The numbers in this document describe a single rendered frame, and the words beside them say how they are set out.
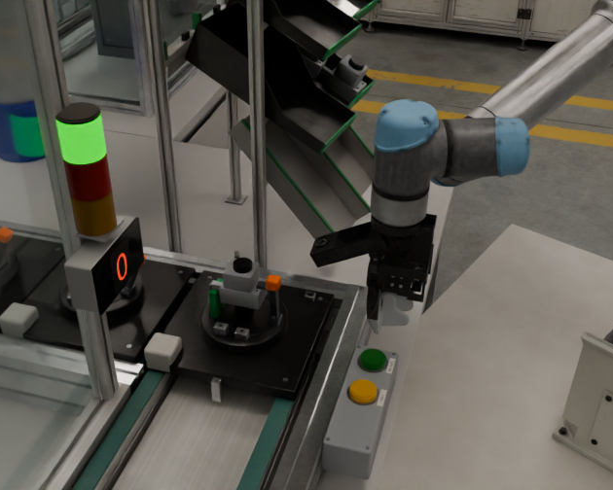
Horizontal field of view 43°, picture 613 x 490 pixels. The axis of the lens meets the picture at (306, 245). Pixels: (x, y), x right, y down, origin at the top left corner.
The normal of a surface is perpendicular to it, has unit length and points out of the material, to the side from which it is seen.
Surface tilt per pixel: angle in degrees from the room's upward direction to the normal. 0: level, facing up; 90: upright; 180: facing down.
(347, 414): 0
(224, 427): 0
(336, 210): 45
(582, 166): 0
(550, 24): 90
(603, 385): 90
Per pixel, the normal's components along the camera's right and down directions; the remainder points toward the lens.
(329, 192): 0.65, -0.40
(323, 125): 0.40, -0.63
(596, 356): -0.68, 0.41
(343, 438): 0.01, -0.82
